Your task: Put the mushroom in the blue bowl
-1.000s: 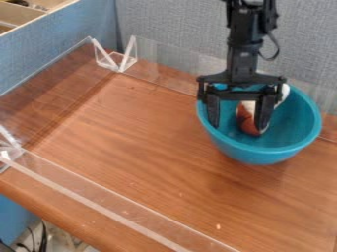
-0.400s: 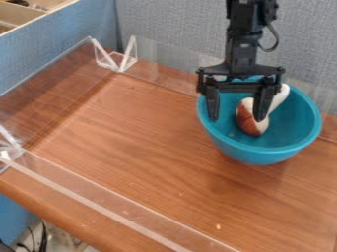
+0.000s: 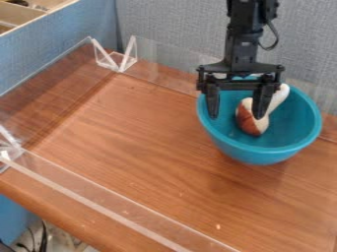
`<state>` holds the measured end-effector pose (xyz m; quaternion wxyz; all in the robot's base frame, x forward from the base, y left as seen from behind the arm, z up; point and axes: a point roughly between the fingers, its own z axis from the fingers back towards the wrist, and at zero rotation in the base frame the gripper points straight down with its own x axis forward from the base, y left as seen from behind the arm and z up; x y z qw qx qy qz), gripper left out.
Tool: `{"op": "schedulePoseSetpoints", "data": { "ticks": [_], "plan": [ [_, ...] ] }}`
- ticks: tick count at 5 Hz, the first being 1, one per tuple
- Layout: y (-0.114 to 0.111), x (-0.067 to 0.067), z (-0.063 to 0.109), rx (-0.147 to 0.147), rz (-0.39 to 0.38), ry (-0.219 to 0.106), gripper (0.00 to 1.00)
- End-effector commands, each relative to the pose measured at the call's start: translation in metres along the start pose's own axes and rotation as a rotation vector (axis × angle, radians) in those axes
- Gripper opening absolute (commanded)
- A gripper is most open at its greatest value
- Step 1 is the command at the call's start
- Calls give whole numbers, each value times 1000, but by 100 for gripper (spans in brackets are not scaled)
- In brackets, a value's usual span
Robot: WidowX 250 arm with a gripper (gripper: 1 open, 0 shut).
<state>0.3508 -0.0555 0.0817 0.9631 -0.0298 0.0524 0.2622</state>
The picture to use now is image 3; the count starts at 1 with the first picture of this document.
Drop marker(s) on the clear acrylic barrier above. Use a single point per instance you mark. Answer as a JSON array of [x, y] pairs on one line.
[[114, 153]]

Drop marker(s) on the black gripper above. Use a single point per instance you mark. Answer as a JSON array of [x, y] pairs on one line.
[[235, 73]]

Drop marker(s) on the blue plastic bowl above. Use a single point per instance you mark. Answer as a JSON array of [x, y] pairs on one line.
[[263, 131]]

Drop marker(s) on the wooden shelf box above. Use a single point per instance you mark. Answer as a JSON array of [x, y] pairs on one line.
[[20, 12]]

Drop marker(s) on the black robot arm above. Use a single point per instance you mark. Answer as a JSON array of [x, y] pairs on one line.
[[250, 27]]

